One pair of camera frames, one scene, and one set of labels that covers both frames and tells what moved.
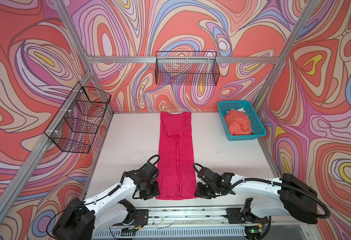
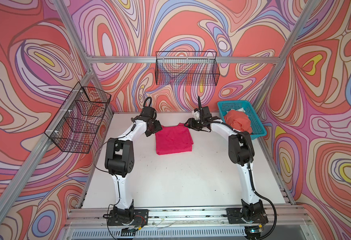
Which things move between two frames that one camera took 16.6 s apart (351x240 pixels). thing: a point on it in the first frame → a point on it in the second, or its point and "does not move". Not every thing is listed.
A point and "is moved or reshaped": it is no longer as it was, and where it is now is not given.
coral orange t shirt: x=238 y=123 does not move
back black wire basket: x=188 y=68 does not move
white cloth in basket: x=241 y=109 does not move
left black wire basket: x=75 y=127 does not move
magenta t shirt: x=177 y=170 is moved or reshaped
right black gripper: x=201 y=194 → x=191 y=124
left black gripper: x=156 y=193 → x=159 y=127
